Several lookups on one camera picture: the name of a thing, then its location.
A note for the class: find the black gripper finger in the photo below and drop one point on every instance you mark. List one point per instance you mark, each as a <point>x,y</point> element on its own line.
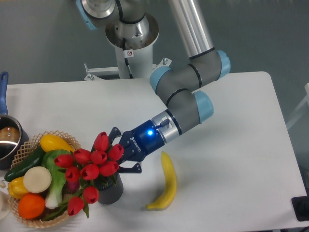
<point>136,169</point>
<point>115,133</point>

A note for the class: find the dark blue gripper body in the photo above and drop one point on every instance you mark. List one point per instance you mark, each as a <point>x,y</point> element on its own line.
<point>140,142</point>

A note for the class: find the red tulip bouquet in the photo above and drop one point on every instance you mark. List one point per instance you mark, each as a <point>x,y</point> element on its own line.
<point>86,166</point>

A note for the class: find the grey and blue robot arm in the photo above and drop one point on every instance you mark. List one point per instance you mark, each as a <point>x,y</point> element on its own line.
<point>180,91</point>

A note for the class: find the dark grey ribbed vase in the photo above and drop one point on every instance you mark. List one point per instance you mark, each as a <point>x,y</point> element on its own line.
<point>111,190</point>

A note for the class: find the yellow banana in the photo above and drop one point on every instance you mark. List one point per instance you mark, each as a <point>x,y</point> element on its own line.
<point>169,193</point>

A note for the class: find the purple sweet potato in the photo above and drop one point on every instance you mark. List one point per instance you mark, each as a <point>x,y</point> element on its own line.
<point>72,186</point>

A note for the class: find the yellow squash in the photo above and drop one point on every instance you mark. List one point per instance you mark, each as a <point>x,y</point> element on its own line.
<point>51,142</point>

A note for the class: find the green bean pods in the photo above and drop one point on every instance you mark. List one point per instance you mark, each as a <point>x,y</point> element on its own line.
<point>51,214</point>

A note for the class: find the woven wicker basket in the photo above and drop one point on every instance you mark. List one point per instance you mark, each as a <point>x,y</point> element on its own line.
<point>25,150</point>

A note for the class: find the dark green cucumber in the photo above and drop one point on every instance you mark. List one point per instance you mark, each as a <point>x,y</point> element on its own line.
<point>32,160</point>

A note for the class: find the green bok choy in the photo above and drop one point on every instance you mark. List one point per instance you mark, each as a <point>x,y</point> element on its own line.
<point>54,195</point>

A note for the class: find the round beige bun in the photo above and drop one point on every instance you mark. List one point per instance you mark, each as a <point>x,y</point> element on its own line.
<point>37,179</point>

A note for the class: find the orange fruit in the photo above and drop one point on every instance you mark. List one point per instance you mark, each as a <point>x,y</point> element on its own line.
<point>31,206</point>

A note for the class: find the yellow bell pepper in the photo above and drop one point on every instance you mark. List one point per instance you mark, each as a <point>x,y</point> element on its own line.
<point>17,189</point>

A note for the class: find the white garlic piece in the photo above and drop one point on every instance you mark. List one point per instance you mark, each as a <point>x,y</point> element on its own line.
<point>2,184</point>

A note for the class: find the black device at edge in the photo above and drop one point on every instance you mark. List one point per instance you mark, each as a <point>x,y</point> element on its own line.
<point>301,207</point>

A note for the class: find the white metal base frame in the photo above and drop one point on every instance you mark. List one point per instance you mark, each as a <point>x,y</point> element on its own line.
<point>96,73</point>

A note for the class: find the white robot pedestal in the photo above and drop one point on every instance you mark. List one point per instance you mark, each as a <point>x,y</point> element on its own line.
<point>133,44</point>

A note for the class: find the blue handled saucepan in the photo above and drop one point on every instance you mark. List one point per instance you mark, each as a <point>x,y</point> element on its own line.
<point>12,135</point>

